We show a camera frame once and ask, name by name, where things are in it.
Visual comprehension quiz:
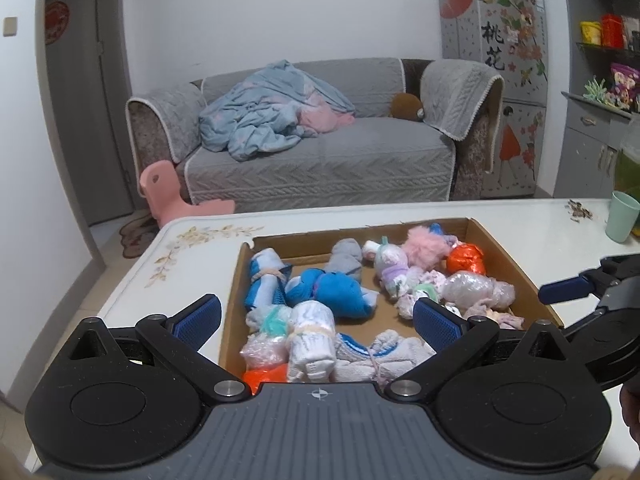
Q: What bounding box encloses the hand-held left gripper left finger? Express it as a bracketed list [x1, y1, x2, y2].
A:
[57, 294, 253, 404]

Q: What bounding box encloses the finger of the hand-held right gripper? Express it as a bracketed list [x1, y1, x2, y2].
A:
[538, 267, 609, 306]

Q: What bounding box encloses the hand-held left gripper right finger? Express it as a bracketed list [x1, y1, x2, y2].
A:
[385, 297, 582, 404]

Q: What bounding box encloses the plastic pastel sock bundle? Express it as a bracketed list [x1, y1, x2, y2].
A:
[442, 270, 516, 311]

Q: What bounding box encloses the brown cardboard box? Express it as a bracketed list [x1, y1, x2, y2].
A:
[218, 217, 566, 387]

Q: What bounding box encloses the pink plush toy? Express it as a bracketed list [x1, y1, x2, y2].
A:
[402, 223, 459, 271]

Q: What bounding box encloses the person's right hand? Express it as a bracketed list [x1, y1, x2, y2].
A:
[621, 384, 640, 444]

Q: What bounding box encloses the mint white sock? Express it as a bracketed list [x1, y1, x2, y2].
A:
[409, 282, 441, 306]

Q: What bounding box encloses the pink white sock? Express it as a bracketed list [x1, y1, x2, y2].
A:
[394, 290, 426, 320]

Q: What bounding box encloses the floral patterned sock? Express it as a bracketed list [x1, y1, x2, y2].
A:
[422, 269, 452, 292]

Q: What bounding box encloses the peach sock bundle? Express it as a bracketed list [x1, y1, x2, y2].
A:
[462, 304, 524, 331]

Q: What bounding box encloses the grey white sock bundle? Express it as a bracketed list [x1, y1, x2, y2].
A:
[332, 329, 439, 387]

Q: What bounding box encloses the mint grey sock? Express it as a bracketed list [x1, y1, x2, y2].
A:
[244, 304, 294, 336]

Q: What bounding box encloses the clear plastic wrapped sock bundle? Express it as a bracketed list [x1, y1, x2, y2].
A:
[239, 332, 291, 374]

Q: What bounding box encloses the orange plastic wrapped bundle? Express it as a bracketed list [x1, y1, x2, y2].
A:
[242, 363, 291, 397]
[445, 242, 487, 277]

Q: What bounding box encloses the green cup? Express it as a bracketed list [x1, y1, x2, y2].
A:
[604, 190, 640, 245]

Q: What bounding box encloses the brown floor mat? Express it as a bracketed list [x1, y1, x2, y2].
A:
[118, 209, 161, 261]

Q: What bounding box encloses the blue sock bundle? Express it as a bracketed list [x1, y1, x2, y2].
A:
[287, 268, 380, 320]

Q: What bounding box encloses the white patterned sock roll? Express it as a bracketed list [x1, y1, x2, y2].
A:
[287, 301, 337, 384]

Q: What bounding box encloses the pink child chair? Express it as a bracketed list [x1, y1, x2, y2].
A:
[139, 159, 236, 221]

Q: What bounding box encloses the grey cabinet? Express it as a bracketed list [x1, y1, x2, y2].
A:
[552, 90, 640, 201]

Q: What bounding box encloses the grey quilted sofa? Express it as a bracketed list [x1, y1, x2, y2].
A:
[125, 57, 505, 207]

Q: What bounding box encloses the green plant ornament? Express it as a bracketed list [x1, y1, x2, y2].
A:
[582, 76, 609, 101]

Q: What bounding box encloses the colourful snack bag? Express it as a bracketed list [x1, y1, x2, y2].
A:
[608, 62, 640, 111]

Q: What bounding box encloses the flower sticker fridge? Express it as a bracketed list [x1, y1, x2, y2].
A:
[435, 0, 549, 199]

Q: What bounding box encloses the light blue pink blanket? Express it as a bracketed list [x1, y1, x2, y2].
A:
[198, 59, 357, 162]

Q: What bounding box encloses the brown plush toy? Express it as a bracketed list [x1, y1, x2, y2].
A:
[389, 92, 426, 122]

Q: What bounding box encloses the grey door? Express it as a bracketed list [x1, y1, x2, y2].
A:
[44, 0, 134, 227]

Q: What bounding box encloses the yellow container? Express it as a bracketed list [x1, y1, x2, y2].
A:
[579, 20, 604, 46]

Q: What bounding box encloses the red container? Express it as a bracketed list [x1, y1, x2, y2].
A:
[601, 13, 626, 50]

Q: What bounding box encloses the red door decoration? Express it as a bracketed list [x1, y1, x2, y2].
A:
[44, 0, 70, 46]

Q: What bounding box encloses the wire shelf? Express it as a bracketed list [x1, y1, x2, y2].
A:
[574, 40, 640, 69]

